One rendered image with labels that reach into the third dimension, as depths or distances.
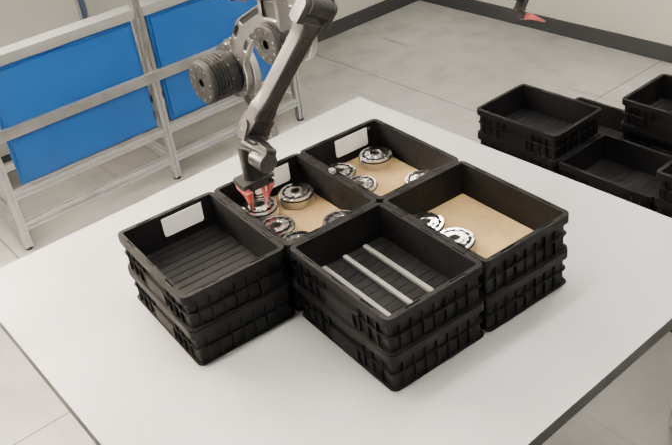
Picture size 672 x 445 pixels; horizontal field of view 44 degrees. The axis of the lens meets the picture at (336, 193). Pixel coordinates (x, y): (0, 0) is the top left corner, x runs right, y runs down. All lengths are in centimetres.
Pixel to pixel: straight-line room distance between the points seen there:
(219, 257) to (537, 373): 89
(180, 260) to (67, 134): 187
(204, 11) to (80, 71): 70
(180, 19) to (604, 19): 263
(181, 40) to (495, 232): 240
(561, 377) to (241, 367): 77
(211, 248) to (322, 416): 63
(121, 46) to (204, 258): 197
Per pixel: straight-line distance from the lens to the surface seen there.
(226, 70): 322
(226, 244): 236
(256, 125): 226
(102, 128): 418
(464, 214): 235
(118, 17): 408
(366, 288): 211
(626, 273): 237
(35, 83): 399
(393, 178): 254
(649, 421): 296
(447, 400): 200
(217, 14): 435
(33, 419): 331
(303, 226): 237
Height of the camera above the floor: 213
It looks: 31 degrees down
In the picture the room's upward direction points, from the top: 8 degrees counter-clockwise
